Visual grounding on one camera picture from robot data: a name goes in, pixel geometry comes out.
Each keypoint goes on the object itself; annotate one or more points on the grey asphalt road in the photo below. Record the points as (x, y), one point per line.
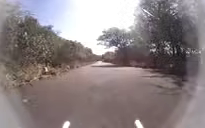
(103, 93)

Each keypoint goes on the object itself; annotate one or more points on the row of trees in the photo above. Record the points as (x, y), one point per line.
(156, 36)

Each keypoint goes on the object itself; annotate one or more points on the dry grass verge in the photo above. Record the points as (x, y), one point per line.
(40, 74)

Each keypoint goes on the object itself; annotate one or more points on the long green hedge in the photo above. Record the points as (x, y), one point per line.
(40, 50)

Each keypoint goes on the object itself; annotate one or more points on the robot's own part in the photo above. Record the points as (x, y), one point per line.
(66, 124)
(138, 124)

